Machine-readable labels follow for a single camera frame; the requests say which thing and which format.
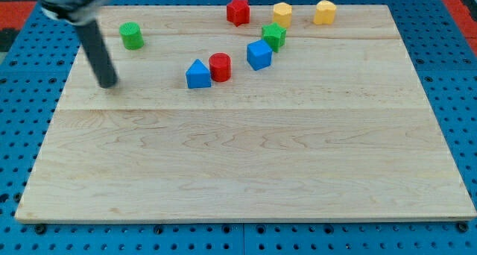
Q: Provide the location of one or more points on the wooden board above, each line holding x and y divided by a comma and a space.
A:
337, 129

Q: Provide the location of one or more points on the blue triangle block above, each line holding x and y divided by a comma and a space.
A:
198, 76

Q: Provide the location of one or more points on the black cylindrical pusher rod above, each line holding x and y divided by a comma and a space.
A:
97, 54

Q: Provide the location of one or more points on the green star block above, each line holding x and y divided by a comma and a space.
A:
274, 35

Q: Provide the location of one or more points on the red star block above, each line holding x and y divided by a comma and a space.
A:
238, 12

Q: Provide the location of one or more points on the yellow heart block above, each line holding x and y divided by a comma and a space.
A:
324, 13

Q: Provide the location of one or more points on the yellow hexagon block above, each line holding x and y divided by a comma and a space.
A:
282, 14

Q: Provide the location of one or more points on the blue cube block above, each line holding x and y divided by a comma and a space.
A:
259, 55

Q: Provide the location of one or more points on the green cylinder block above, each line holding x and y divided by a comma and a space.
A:
131, 35

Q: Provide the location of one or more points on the red cylinder block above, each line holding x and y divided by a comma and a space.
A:
220, 67

